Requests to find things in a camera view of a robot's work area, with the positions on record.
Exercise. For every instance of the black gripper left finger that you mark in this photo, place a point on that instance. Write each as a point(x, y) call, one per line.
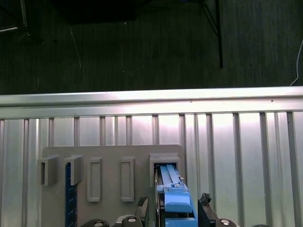
point(143, 212)

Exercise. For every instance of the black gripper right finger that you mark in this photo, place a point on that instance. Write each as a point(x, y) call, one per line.
point(206, 212)

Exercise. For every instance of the hard disk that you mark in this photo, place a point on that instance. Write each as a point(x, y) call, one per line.
point(176, 198)

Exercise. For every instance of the grey parts rack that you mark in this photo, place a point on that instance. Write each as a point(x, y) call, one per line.
point(109, 165)

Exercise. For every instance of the blue RAM stick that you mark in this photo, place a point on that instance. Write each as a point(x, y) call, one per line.
point(71, 201)

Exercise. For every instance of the black metal chair leg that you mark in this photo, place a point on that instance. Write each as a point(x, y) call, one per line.
point(220, 47)

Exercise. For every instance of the chrome chair base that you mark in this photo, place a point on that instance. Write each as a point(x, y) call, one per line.
point(23, 14)

